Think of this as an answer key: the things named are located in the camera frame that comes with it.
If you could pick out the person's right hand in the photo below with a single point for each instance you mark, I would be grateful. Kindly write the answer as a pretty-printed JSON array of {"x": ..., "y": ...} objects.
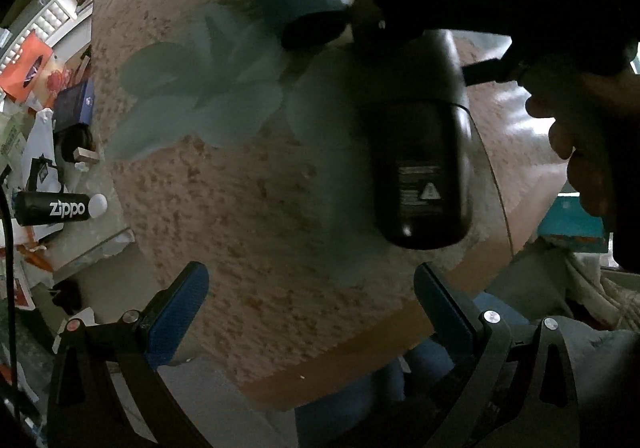
[{"x": 596, "y": 129}]

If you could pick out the white tufted tv bench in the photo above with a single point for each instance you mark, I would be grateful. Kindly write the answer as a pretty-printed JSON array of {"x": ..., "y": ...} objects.
[{"x": 48, "y": 20}]

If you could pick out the black zippo bottle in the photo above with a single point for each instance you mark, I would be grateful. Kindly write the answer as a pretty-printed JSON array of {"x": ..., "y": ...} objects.
[{"x": 47, "y": 208}]

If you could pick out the orange plastic bag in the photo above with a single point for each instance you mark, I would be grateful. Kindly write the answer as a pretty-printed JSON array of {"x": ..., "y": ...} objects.
[{"x": 19, "y": 76}]

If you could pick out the dark blue small box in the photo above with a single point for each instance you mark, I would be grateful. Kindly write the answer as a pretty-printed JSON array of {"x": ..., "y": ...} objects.
[{"x": 74, "y": 106}]

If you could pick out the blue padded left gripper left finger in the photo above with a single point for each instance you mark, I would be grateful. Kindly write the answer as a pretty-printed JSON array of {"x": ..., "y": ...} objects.
[{"x": 169, "y": 315}]

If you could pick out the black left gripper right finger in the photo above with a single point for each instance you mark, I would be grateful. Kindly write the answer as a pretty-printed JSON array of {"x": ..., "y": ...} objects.
[{"x": 465, "y": 331}]

